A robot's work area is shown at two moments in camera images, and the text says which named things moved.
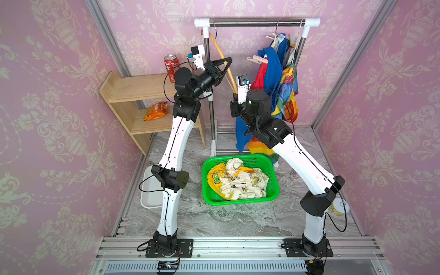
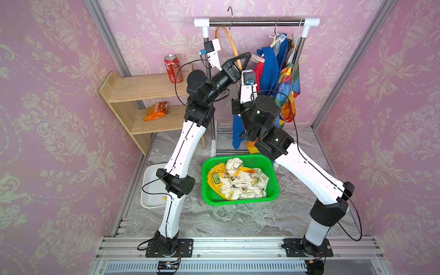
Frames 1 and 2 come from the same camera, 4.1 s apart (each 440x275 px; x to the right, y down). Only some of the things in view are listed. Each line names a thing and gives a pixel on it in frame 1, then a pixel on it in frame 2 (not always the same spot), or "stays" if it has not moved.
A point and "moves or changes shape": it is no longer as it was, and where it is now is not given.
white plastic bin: (151, 195) stays
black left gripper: (216, 77) -> (230, 71)
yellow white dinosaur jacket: (234, 180) stays
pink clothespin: (258, 59) stays
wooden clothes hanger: (223, 56) moves or changes shape
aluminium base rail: (126, 255) stays
